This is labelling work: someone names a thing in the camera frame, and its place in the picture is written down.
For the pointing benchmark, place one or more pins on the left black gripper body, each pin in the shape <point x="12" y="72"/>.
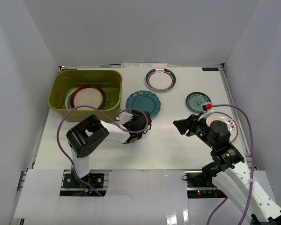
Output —
<point x="141" y="121"/>

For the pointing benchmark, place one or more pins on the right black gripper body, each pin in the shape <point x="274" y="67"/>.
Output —
<point x="201" y="130"/>

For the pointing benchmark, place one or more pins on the teal scalloped plate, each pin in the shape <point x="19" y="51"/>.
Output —
<point x="144" y="100"/>

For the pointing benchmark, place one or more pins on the beige plate with red rim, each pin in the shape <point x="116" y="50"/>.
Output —
<point x="89" y="94"/>

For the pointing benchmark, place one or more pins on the grey deer pattern plate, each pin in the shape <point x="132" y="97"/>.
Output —
<point x="71" y="100"/>

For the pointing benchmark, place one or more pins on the red and teal floral plate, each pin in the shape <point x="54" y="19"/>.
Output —
<point x="67" y="100"/>

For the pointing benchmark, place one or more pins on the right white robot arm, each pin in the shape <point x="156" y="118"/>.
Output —
<point x="230" y="173"/>

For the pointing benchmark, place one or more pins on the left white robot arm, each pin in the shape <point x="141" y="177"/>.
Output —
<point x="85" y="137"/>

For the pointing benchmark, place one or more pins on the green plastic bin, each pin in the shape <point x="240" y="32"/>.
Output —
<point x="109" y="80"/>

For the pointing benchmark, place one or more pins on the small green blue patterned plate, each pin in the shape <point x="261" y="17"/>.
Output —
<point x="195" y="100"/>

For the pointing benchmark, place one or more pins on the white plate with orange pattern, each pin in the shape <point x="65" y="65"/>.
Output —
<point x="228" y="120"/>

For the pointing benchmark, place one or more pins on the white plate with teal rim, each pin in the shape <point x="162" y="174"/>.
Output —
<point x="160" y="80"/>

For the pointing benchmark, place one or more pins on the papers at back edge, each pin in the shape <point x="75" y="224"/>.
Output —
<point x="144" y="65"/>

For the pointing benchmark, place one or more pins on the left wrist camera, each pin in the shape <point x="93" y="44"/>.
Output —
<point x="123" y="117"/>

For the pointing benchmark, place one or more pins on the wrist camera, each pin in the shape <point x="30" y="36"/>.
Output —
<point x="207" y="110"/>
<point x="123" y="117"/>

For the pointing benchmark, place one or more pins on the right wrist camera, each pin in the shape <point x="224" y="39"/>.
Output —
<point x="207" y="110"/>

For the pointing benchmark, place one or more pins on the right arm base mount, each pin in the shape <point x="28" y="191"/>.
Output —
<point x="199" y="188"/>

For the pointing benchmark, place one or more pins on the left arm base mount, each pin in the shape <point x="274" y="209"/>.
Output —
<point x="84" y="182"/>

